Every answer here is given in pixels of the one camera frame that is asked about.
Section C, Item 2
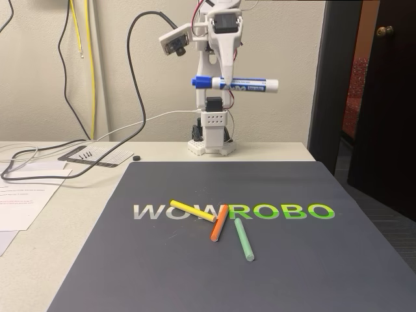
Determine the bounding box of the white gripper camera box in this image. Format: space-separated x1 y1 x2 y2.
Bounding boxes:
159 23 193 57

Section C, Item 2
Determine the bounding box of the black wall cable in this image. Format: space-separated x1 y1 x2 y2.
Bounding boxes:
58 0 92 141

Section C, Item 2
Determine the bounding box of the dark door frame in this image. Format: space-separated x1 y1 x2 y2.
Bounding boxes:
307 0 362 178

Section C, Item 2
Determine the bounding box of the white power cable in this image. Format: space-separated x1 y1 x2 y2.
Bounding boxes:
94 109 204 142

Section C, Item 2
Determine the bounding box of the green chalk stick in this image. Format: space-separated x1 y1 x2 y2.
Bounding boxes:
234 217 255 263

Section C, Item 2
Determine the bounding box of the yellow chalk stick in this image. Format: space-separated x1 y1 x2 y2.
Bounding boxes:
170 199 218 223

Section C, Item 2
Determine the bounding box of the grey WOWROBO mat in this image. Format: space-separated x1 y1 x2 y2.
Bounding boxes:
47 161 416 312

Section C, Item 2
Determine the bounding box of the grey cable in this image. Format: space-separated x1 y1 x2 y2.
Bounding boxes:
0 144 40 172

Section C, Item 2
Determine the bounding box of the short yellow cable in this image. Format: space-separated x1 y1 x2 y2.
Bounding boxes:
69 0 85 59

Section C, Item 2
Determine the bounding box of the blue Expo marker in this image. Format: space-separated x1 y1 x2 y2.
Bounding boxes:
190 75 280 94

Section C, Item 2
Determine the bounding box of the dark door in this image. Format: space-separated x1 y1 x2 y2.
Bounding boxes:
346 0 416 224

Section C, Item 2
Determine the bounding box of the printed paper sheet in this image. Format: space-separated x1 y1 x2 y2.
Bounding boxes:
0 168 73 232

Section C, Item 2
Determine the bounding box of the striped screw card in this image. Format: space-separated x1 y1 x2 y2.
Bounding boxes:
57 145 135 168

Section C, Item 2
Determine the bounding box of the blank paper sheet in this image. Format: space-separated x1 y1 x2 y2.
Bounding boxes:
0 229 20 257

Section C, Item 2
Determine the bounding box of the orange chalk stick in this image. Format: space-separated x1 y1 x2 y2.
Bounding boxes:
209 203 229 243

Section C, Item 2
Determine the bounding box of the long yellow cable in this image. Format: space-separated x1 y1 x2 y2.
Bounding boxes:
83 0 96 140

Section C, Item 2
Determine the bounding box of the black camera cable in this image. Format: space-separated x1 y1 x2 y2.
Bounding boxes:
0 11 178 181

